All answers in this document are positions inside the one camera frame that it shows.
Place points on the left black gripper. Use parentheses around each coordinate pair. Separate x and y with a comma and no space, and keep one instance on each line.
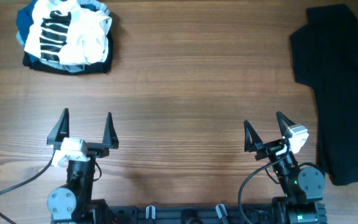
(110,140)

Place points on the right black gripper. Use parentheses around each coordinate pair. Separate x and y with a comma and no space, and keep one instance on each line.
(255,143)

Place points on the white t-shirt black print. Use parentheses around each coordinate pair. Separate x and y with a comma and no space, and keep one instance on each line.
(70,34)

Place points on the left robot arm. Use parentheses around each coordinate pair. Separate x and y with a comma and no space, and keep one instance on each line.
(72,202)

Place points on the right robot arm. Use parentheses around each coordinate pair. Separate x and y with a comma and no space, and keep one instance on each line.
(302,184)

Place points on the black folded garment left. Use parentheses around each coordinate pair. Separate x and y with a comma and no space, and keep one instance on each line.
(100,67)

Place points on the black garment right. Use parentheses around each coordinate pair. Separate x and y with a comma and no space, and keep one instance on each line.
(325,57)

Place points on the blue polo shirt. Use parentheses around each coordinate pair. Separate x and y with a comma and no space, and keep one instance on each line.
(22,21)

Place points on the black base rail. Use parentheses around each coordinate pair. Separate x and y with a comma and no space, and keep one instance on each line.
(256,213)

